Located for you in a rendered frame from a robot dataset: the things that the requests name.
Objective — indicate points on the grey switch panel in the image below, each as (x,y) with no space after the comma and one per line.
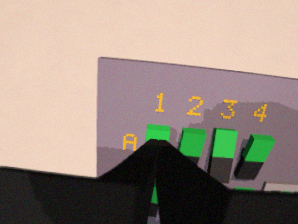
(239,127)

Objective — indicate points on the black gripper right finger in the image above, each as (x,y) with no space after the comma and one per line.
(188,195)

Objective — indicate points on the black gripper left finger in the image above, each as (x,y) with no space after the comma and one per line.
(120,196)

